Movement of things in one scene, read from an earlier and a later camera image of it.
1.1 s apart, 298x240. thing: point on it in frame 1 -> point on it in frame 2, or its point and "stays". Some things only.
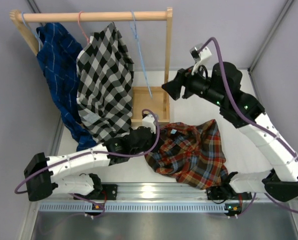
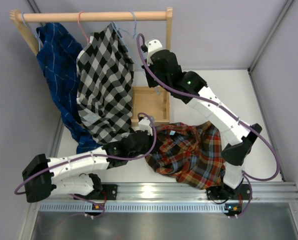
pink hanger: x=81 y=27 stays
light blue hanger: x=32 y=31 stays
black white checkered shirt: x=105 y=71 stays
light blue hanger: x=136 y=35 -> x=134 y=35
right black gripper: x=173 y=88 -> x=150 y=83
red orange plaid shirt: x=193 y=154 stays
